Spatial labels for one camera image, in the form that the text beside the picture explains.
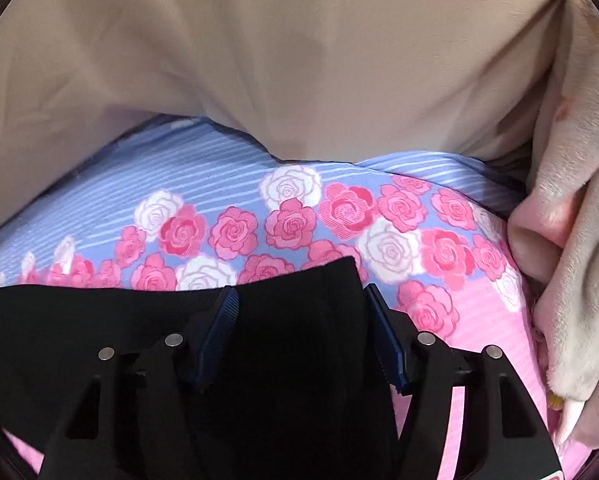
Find black pants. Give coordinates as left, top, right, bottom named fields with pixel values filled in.
left=0, top=257, right=397, bottom=479

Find grey floral fleece blanket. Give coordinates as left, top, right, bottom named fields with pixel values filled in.
left=508, top=0, right=599, bottom=448

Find pink rose bed sheet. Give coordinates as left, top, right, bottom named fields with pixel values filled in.
left=0, top=119, right=555, bottom=479

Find beige curtain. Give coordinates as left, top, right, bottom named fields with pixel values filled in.
left=0, top=0, right=565, bottom=224

